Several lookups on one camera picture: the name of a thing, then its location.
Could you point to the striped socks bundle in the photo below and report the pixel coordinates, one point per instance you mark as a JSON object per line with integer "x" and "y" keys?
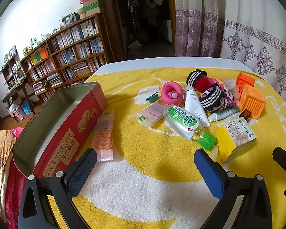
{"x": 212, "y": 97}

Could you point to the rows of books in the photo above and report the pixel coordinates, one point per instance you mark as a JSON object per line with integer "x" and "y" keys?
{"x": 83, "y": 47}

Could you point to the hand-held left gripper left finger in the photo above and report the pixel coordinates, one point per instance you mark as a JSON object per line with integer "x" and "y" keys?
{"x": 82, "y": 171}

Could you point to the yellow white medicine box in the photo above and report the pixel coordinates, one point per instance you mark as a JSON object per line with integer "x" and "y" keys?
{"x": 233, "y": 143}

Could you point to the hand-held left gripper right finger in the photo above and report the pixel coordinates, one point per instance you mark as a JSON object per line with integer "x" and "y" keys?
{"x": 208, "y": 171}

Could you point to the blue plastic bin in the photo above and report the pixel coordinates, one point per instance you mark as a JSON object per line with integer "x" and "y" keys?
{"x": 27, "y": 108}

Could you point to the pink funnel toy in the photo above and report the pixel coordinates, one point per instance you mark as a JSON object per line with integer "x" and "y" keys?
{"x": 171, "y": 94}

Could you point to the small pink sachet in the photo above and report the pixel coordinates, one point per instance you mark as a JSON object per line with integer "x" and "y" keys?
{"x": 150, "y": 114}

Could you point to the green white ointment tube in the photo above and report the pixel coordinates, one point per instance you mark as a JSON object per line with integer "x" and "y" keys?
{"x": 222, "y": 114}

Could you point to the light orange ribbed toy block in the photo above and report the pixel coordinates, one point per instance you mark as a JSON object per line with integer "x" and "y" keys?
{"x": 252, "y": 102}

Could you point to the dark wooden desk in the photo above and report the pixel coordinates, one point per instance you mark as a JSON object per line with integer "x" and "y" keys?
{"x": 16, "y": 90}

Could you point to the purple curtain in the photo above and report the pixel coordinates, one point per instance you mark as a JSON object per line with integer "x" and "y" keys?
{"x": 195, "y": 19}

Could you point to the dark orange toy block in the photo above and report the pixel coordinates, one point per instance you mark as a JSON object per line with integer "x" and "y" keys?
{"x": 245, "y": 80}

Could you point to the green-capped hand sanitizer bottle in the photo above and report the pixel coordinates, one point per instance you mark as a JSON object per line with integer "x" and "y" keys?
{"x": 181, "y": 120}

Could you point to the white lotion tube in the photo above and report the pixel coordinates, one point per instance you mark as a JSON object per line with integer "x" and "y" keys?
{"x": 193, "y": 102}

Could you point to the pink plastic bin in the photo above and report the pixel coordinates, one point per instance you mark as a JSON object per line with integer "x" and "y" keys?
{"x": 19, "y": 113}

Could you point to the green box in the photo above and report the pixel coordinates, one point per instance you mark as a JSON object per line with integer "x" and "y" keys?
{"x": 93, "y": 9}

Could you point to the red biscuit tin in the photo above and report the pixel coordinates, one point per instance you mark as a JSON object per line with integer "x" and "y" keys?
{"x": 62, "y": 133}

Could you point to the pink wafer packet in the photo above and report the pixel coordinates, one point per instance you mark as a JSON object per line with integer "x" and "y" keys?
{"x": 103, "y": 138}

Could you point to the wooden bookshelf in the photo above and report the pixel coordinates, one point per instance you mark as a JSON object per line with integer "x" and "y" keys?
{"x": 51, "y": 54}

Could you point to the filmstrip photo frame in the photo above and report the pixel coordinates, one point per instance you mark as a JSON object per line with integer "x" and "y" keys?
{"x": 71, "y": 18}

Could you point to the dark small shelf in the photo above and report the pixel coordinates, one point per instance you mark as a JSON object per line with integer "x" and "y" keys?
{"x": 13, "y": 64}

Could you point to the yellow white towel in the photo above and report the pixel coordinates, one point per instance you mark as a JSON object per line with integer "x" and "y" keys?
{"x": 145, "y": 171}

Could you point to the white patterned curtain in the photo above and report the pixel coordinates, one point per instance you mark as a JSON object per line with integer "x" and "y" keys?
{"x": 257, "y": 40}

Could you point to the wooden door frame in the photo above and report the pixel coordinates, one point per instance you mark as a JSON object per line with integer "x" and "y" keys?
{"x": 109, "y": 16}

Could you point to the green clip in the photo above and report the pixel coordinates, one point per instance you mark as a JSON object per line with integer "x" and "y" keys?
{"x": 151, "y": 97}

